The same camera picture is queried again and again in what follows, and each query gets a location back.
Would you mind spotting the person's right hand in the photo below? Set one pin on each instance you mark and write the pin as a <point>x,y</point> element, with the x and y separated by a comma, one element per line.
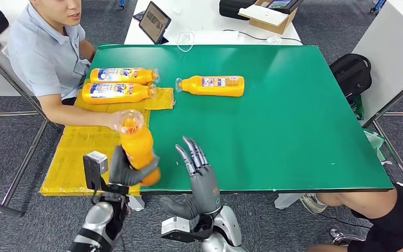
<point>113,121</point>

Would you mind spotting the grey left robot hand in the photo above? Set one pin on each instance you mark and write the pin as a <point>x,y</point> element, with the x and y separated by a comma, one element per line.
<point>125,175</point>

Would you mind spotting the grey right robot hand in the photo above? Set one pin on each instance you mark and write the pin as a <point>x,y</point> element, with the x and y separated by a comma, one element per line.
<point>205,191</point>

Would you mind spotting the orange detergent bottle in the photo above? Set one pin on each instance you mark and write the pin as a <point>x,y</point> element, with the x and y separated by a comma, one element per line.
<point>137,147</point>
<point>118,98</point>
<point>194,87</point>
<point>142,76</point>

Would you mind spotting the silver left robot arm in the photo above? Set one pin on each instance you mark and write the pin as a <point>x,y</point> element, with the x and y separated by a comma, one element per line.
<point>97,222</point>

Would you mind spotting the white table foot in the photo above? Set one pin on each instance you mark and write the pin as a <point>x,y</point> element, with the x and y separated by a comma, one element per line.
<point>137,204</point>
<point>286,201</point>

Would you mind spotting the large yellow taped cardboard mat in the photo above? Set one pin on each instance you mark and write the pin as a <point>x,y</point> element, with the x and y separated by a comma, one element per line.
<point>80,153</point>

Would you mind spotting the pale green plastic bag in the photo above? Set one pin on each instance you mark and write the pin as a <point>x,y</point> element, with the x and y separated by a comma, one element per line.
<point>373,141</point>

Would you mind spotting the person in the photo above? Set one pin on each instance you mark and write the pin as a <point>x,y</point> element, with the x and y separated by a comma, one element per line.
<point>375,205</point>
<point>41,55</point>

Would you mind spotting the green cloth bag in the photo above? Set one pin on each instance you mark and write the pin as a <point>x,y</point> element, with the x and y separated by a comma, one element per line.
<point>358,109</point>

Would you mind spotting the black tablet on stand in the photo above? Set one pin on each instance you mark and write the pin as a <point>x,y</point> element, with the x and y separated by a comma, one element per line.
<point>154,22</point>

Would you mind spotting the dark phone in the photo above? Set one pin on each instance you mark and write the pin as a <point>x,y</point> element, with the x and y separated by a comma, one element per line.
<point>139,16</point>

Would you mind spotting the black backpack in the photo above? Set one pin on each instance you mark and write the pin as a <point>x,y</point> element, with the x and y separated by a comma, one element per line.
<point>349,74</point>

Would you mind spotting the white desk with metal legs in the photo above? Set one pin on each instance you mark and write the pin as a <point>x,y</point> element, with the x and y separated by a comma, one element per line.
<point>389,52</point>

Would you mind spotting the black zip case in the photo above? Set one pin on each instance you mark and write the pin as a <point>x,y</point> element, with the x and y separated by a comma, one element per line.
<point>232,8</point>

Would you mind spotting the white power adapter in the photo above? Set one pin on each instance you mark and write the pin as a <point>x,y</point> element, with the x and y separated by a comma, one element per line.
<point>272,39</point>

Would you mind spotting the brown cardboard box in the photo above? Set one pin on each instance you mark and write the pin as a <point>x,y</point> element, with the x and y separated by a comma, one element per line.
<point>274,29</point>

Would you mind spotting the white flat sheet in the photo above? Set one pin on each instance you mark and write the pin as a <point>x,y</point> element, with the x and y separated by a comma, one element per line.
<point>262,15</point>

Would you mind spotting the black screen device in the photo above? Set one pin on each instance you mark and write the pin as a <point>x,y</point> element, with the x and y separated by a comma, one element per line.
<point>285,5</point>

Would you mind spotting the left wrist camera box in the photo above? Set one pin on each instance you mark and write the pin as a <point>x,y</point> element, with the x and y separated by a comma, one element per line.
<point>95,168</point>

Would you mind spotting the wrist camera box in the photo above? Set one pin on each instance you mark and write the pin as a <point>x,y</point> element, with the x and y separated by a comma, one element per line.
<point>95,168</point>
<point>175,228</point>

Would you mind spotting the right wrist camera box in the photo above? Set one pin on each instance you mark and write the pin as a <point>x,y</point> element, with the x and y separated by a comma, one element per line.
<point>175,228</point>

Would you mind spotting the blue frame piece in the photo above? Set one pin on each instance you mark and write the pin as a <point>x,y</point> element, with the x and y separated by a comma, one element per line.
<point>121,3</point>
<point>378,4</point>

